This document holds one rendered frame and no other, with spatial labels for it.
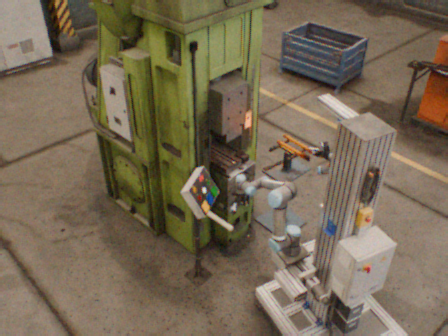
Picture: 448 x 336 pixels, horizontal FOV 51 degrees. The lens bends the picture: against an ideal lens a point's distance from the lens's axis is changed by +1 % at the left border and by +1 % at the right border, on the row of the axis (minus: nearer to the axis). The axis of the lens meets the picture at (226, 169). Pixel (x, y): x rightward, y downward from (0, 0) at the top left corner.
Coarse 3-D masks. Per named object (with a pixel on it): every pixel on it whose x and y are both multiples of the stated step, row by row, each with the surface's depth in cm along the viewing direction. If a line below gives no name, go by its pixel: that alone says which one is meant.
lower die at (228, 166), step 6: (210, 144) 447; (222, 150) 439; (216, 156) 432; (222, 156) 430; (228, 156) 430; (234, 156) 431; (210, 162) 429; (216, 162) 426; (222, 162) 424; (228, 162) 424; (240, 162) 430; (222, 168) 420; (228, 168) 419; (234, 168) 426
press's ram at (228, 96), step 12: (216, 84) 379; (228, 84) 379; (240, 84) 380; (216, 96) 373; (228, 96) 374; (240, 96) 385; (216, 108) 380; (228, 108) 380; (240, 108) 393; (216, 120) 387; (228, 120) 388; (240, 120) 400; (216, 132) 394; (228, 132) 395
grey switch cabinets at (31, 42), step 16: (0, 0) 718; (16, 0) 734; (32, 0) 751; (0, 16) 728; (16, 16) 745; (32, 16) 762; (0, 32) 739; (16, 32) 756; (32, 32) 774; (0, 48) 751; (16, 48) 768; (32, 48) 785; (48, 48) 805; (0, 64) 762; (16, 64) 779; (32, 64) 803
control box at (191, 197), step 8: (200, 168) 383; (192, 176) 378; (200, 176) 377; (208, 176) 387; (192, 184) 366; (200, 184) 375; (184, 192) 362; (192, 192) 363; (200, 192) 372; (208, 192) 382; (192, 200) 364; (200, 200) 369; (192, 208) 369; (200, 208) 368; (200, 216) 372
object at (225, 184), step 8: (216, 144) 460; (248, 168) 433; (216, 176) 426; (232, 176) 420; (216, 184) 438; (224, 184) 424; (232, 184) 424; (224, 192) 431; (216, 200) 450; (224, 200) 437; (248, 200) 460; (224, 208) 443
